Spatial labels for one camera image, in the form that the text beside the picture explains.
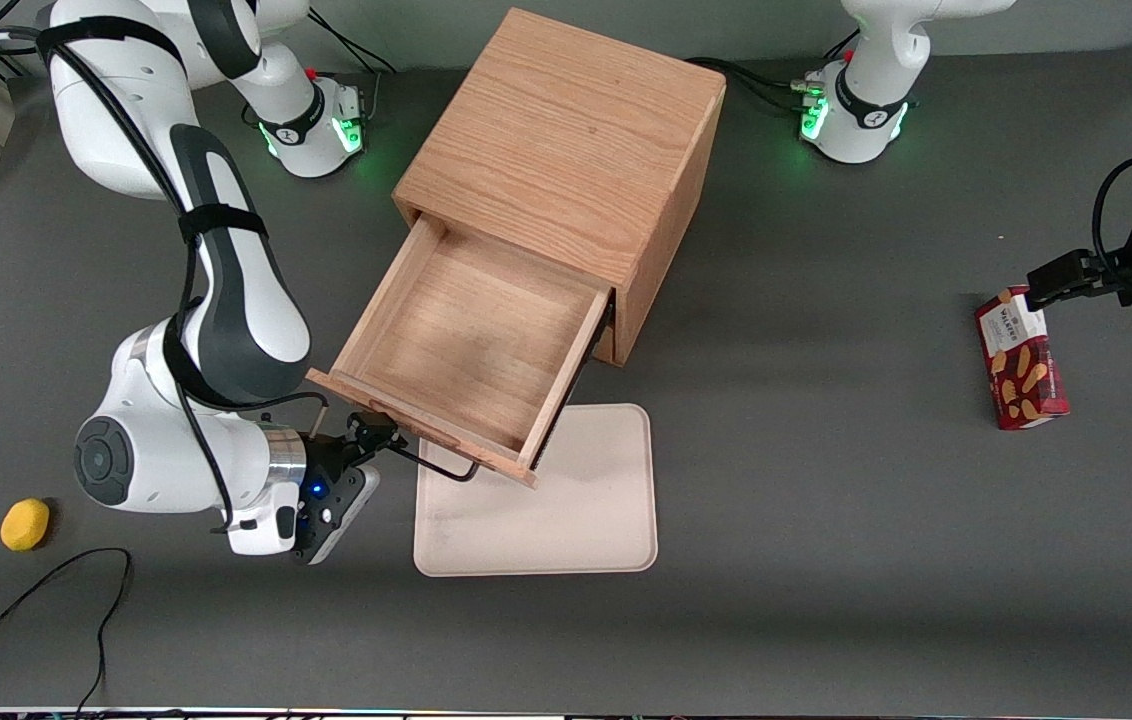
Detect red shortbread cookie box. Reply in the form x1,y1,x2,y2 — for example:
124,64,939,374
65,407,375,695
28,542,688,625
973,285,1072,432

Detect black arm base cable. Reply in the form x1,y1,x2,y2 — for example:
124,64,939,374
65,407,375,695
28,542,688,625
684,56,813,114
304,10,399,79

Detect thin black table cable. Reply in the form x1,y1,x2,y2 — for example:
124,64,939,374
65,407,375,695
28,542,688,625
0,547,134,717

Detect black cable strapped along arm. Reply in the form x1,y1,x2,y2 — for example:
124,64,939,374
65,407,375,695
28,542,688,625
0,24,331,533

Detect black right arm base cable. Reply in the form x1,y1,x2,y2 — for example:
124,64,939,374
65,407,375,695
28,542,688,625
304,10,399,79

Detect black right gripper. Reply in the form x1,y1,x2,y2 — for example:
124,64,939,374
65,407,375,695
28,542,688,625
304,411,411,496

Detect beige rectangular tray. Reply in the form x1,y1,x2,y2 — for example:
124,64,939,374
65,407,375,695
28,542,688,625
412,402,660,579

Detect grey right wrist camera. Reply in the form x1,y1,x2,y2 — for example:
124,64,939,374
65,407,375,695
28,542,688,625
294,464,381,567

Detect oak wooden drawer cabinet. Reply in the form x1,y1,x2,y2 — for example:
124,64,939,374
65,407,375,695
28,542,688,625
393,7,730,369

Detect yellow lemon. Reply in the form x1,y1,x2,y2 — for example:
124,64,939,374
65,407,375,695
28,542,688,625
0,497,53,554

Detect black left arm base cable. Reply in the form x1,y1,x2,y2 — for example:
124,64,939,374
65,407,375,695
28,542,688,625
684,56,813,114

